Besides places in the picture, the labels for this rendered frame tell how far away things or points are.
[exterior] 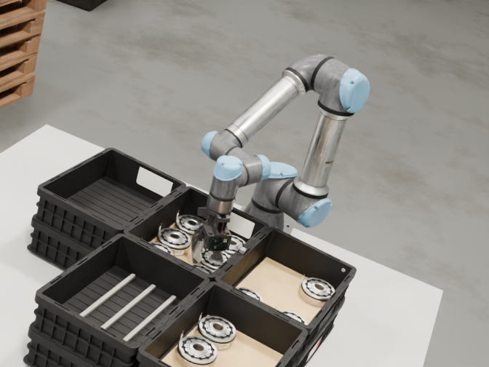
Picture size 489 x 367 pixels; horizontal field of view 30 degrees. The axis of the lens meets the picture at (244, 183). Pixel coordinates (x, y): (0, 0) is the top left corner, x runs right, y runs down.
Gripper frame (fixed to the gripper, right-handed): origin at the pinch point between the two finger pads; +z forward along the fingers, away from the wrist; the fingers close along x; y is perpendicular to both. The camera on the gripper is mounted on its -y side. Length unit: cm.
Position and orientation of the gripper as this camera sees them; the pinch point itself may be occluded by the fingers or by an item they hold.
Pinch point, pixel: (204, 261)
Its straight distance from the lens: 270.7
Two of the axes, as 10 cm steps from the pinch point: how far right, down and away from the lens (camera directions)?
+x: 9.3, 0.1, 3.8
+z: -2.1, 8.5, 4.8
